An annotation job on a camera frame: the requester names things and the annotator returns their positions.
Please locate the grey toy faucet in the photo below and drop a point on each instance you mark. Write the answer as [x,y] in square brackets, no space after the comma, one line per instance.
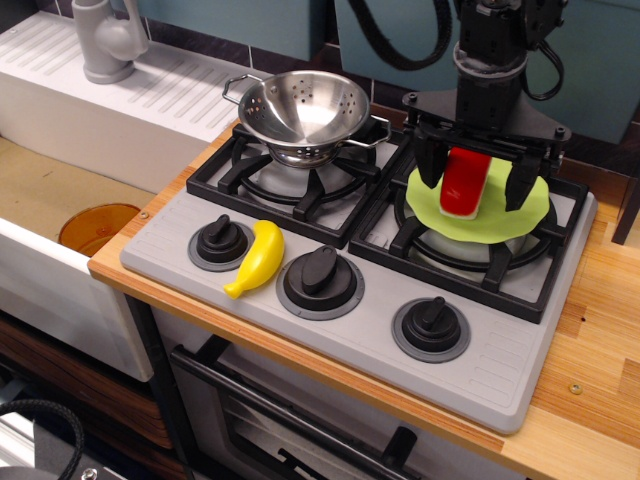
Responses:
[109,45]

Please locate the steel colander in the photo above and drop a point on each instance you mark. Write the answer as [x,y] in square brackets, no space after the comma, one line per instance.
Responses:
[305,117]

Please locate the black left burner grate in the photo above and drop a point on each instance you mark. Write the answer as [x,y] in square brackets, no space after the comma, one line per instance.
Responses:
[324,204]

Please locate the black burner grate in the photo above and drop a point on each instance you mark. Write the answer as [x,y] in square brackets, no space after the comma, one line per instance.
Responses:
[324,204]
[518,276]

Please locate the black left stove knob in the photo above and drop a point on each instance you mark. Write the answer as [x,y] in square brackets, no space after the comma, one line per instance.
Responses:
[221,245]

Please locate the black right burner grate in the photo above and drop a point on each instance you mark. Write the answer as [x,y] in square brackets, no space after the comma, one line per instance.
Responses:
[518,276]

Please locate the grey toy stove top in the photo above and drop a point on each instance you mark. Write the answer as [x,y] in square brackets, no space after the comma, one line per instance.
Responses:
[491,383]

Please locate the white toy sink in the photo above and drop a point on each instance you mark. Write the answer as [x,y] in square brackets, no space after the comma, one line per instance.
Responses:
[67,145]

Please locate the black middle stove knob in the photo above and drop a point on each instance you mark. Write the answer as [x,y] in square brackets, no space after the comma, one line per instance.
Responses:
[321,285]

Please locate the black oven door handle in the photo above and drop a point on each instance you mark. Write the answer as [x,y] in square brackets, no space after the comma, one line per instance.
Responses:
[385,467]

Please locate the black right stove knob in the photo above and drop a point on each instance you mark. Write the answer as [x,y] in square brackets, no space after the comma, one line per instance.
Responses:
[431,330]

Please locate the red toy sushi piece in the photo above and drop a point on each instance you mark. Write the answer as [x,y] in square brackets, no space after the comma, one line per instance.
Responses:
[463,183]

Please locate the toy oven door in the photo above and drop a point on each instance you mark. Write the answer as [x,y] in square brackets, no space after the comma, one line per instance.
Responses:
[270,422]

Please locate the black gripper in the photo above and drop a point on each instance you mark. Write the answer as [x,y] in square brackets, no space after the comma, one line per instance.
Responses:
[491,118]

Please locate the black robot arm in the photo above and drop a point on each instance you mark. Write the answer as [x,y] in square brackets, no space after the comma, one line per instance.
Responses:
[496,38]

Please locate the yellow toy banana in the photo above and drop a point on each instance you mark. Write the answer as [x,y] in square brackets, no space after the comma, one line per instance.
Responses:
[262,261]

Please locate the black stove knob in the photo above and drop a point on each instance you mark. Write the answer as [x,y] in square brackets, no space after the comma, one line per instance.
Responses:
[221,245]
[431,330]
[321,285]

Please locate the orange plastic cup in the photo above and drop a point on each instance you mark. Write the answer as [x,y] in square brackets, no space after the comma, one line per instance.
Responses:
[89,230]

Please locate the green round plate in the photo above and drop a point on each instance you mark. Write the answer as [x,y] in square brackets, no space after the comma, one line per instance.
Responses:
[493,222]

